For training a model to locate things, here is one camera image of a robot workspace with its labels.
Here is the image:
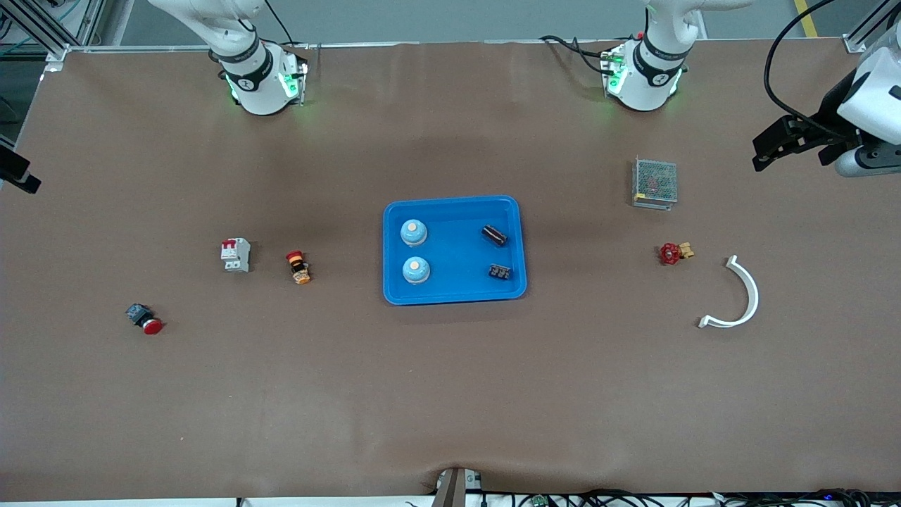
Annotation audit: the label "metal mesh power supply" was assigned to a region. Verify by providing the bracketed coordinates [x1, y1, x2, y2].
[631, 156, 679, 211]

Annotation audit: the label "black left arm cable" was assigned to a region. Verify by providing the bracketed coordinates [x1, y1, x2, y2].
[766, 0, 856, 142]

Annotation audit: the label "black cable bundle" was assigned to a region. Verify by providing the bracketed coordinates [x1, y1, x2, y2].
[486, 488, 901, 507]

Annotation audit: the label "red mushroom push button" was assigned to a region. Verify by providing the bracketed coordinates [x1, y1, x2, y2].
[125, 303, 165, 335]

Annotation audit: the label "white red circuit breaker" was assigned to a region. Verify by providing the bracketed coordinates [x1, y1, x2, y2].
[220, 238, 251, 273]

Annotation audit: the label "thin black cable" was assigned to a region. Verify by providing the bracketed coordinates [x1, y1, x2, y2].
[264, 0, 296, 46]

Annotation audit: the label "aluminium frame profile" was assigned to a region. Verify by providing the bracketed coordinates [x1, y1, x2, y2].
[0, 0, 106, 75]
[843, 0, 901, 54]

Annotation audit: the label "metal table edge bracket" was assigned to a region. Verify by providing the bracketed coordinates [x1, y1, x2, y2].
[433, 466, 483, 507]

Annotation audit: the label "black base cables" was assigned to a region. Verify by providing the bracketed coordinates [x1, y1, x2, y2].
[540, 34, 613, 75]

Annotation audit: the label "white curved plastic piece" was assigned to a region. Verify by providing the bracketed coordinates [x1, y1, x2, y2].
[698, 255, 760, 330]

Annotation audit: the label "blue plastic tray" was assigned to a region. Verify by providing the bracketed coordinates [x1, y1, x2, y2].
[382, 195, 528, 306]

